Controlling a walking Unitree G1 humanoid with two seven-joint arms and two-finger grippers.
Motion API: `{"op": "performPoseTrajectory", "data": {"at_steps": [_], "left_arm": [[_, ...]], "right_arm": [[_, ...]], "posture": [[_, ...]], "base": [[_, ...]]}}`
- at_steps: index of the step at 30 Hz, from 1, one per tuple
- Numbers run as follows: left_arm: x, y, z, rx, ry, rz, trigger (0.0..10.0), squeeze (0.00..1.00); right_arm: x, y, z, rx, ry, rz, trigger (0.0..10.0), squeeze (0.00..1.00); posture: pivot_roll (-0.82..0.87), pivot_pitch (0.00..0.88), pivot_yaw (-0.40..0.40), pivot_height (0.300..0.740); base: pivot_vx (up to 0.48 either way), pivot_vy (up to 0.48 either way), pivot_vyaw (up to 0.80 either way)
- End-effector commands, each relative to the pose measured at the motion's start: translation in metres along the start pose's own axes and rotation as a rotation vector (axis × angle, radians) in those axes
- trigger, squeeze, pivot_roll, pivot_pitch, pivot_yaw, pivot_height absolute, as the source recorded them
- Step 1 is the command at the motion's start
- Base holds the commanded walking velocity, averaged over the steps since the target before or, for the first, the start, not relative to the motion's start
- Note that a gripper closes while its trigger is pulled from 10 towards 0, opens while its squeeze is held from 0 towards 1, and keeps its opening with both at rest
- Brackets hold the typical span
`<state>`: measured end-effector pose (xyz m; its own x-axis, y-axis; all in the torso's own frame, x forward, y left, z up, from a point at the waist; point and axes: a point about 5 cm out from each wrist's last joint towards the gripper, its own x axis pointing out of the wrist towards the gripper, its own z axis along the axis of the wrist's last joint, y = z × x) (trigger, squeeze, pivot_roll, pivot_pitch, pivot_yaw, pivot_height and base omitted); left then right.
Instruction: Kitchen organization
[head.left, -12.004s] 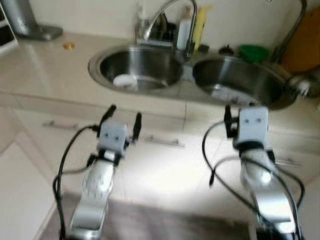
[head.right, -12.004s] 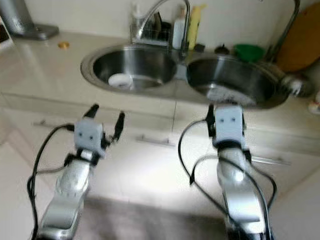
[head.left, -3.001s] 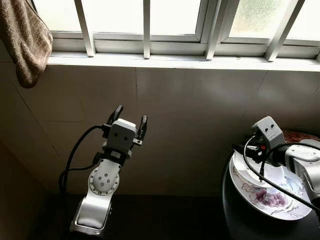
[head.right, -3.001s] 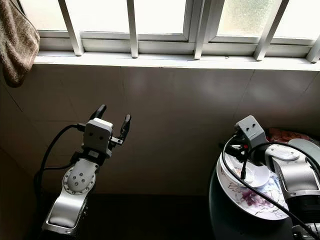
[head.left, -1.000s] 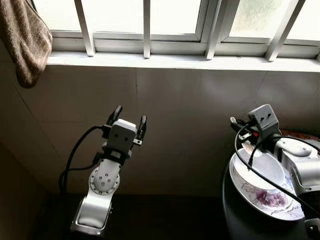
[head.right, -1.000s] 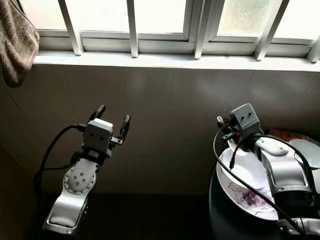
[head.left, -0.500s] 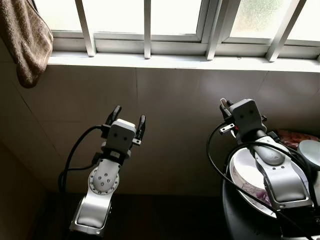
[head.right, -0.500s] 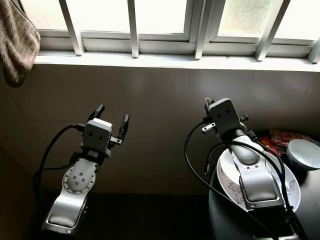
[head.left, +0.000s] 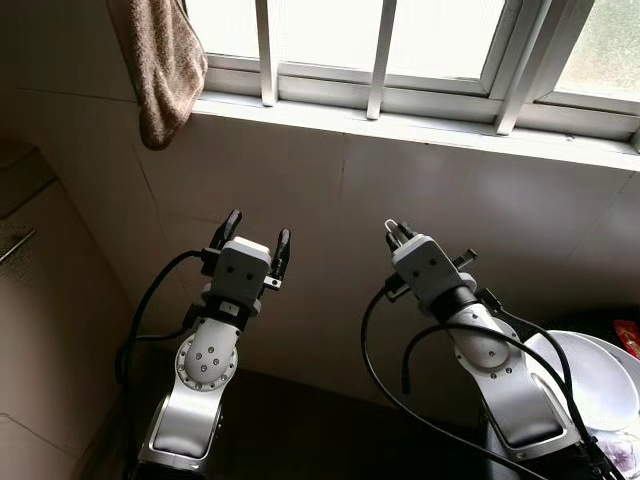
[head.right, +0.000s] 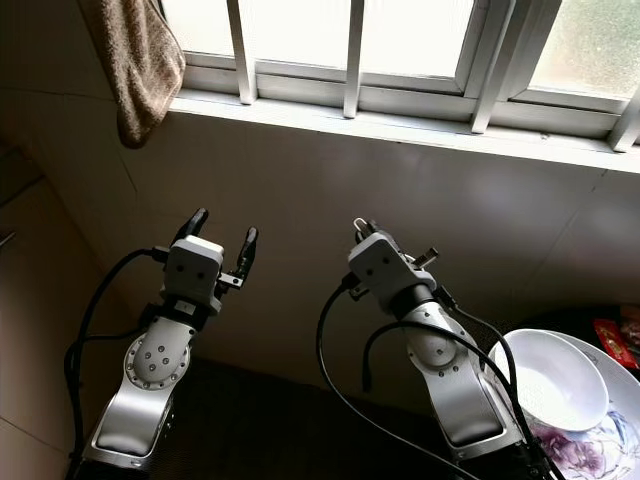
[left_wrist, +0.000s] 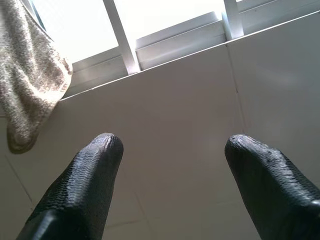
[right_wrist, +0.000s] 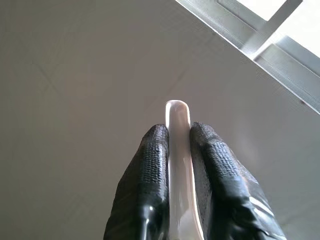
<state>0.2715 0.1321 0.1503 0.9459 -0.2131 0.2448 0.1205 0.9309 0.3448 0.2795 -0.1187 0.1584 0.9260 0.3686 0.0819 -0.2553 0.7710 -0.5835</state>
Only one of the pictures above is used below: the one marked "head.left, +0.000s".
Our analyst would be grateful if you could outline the white ceramic bowl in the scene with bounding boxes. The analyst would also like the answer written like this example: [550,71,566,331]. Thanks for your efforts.
[523,330,640,433]

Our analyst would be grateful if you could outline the white floral plate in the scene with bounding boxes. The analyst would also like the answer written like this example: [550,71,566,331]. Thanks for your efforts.
[545,332,640,480]

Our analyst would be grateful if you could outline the white framed window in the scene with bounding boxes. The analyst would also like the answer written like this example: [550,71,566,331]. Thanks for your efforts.
[183,0,640,141]

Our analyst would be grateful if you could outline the brown hanging towel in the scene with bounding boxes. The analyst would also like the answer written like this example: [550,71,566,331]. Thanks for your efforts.
[107,0,209,151]

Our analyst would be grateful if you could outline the red snack packet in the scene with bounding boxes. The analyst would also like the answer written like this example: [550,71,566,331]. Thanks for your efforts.
[612,320,640,347]

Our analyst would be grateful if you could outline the white window security bar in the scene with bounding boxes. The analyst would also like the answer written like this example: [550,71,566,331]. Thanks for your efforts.
[255,0,281,107]
[495,0,581,136]
[366,0,397,121]

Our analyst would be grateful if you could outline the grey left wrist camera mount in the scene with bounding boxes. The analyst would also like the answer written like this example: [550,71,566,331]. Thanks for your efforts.
[213,237,273,301]

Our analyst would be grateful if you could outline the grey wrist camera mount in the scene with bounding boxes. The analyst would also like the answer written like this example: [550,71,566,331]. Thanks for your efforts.
[213,237,273,301]
[392,235,463,306]

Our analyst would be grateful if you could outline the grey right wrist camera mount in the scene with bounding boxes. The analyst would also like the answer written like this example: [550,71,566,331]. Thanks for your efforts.
[392,235,463,306]

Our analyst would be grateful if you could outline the long black right arm cable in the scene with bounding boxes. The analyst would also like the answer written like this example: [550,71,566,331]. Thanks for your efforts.
[360,283,546,480]

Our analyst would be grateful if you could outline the loose-ended black right arm cable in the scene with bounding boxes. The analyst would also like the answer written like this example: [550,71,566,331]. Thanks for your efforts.
[402,322,581,451]

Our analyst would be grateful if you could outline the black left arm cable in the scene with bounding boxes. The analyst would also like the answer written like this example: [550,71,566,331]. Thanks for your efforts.
[118,250,206,471]

